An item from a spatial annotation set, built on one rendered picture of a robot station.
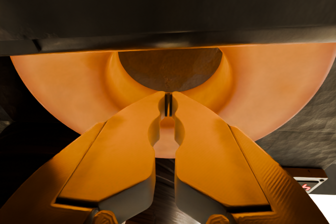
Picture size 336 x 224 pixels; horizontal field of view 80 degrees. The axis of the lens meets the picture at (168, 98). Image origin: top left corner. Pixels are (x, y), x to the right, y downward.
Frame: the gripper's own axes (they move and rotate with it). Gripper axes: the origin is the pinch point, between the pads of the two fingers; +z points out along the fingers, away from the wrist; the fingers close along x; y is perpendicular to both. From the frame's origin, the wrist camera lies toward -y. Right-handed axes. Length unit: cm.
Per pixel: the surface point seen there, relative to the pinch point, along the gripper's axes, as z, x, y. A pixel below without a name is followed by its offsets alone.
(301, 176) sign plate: 16.9, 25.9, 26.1
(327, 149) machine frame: 16.7, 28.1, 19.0
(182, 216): 4.7, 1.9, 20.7
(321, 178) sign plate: 16.7, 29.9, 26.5
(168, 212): 4.1, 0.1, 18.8
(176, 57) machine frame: 5.4, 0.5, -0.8
